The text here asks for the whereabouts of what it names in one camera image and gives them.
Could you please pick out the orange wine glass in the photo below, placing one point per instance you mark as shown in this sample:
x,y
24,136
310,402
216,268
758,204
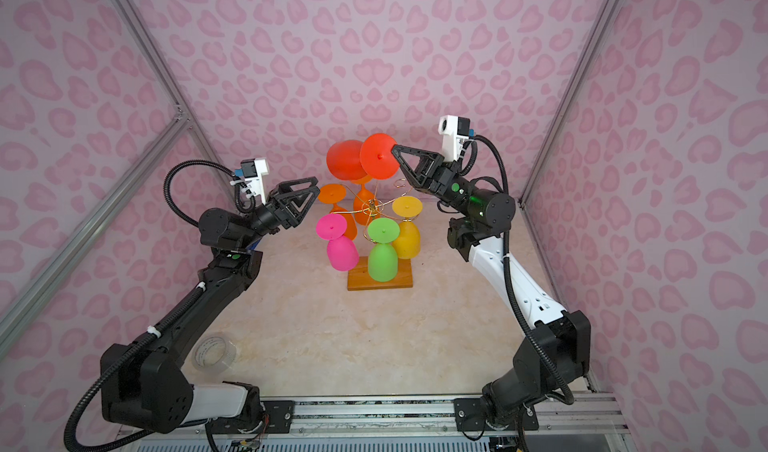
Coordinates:
x,y
365,203
333,195

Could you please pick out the aluminium frame corner post left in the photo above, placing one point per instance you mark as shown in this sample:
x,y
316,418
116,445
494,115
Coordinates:
x,y
129,12

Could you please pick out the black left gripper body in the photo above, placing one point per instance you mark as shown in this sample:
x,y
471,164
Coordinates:
x,y
269,222

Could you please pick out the aluminium frame corner post right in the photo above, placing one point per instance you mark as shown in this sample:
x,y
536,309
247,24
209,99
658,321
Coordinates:
x,y
606,16

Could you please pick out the gold wire glass rack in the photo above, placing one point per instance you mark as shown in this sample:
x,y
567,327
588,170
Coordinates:
x,y
384,211

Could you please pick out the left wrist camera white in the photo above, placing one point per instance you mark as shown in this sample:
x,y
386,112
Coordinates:
x,y
250,178

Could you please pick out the yellow plastic wine glass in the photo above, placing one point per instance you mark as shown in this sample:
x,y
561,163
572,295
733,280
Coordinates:
x,y
408,244

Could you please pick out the pink plastic wine glass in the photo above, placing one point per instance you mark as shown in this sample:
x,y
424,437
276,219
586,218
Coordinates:
x,y
341,250

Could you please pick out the clear tape roll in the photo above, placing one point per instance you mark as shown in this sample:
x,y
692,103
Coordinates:
x,y
214,354

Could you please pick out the aluminium diagonal frame bar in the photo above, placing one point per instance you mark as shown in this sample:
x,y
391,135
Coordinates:
x,y
38,291

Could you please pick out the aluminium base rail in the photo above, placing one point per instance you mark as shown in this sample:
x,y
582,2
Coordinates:
x,y
594,422

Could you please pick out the aluminium frame corner post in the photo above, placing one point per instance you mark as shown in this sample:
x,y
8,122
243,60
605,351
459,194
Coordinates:
x,y
129,12
606,16

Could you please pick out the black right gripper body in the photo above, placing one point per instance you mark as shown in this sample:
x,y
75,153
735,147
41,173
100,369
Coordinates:
x,y
452,188

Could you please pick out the green plastic wine glass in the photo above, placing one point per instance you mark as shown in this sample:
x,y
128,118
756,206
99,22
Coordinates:
x,y
383,260

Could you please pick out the wooden rack base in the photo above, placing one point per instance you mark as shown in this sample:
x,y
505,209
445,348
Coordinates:
x,y
358,279

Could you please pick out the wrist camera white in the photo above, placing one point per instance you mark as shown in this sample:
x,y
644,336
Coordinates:
x,y
250,178
454,132

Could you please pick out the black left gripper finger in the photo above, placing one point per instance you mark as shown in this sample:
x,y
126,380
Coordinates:
x,y
294,213
303,190

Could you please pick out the orange wine glass front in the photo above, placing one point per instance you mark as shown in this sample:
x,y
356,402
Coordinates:
x,y
333,195

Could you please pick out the red plastic wine glass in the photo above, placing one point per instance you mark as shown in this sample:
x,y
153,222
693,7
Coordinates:
x,y
353,160

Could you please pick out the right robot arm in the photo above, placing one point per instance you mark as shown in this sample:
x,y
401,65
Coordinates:
x,y
555,350

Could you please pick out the orange wine glass rear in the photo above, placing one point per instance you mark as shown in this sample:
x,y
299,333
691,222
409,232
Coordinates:
x,y
365,203

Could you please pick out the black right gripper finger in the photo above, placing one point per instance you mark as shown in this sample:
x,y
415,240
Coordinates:
x,y
418,168
436,184

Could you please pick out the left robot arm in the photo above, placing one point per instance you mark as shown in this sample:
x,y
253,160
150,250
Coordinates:
x,y
142,384

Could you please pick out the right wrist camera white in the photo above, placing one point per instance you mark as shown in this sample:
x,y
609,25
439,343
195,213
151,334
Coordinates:
x,y
454,132

